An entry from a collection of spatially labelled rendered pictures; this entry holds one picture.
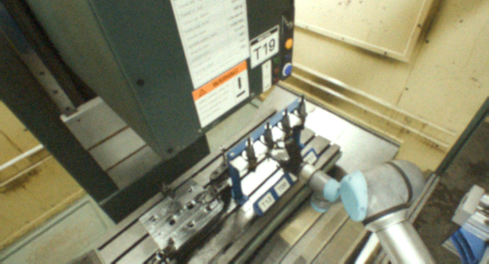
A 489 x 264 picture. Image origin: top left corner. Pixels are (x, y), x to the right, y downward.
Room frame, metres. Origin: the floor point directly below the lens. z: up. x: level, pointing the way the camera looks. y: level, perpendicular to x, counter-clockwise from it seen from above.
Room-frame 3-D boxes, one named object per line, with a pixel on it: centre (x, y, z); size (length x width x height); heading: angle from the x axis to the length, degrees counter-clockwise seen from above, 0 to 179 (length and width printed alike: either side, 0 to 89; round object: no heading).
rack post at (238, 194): (0.70, 0.07, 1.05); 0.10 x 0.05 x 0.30; 40
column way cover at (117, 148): (0.96, 0.50, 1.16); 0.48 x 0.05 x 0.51; 130
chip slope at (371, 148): (1.03, -0.28, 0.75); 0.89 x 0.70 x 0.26; 40
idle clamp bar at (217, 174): (0.87, 0.10, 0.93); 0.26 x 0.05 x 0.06; 135
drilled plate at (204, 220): (0.59, 0.32, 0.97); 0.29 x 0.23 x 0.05; 130
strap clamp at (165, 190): (0.72, 0.40, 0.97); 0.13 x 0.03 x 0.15; 40
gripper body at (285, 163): (0.66, -0.17, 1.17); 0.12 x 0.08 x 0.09; 40
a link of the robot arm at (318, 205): (0.55, -0.29, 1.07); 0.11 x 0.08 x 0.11; 103
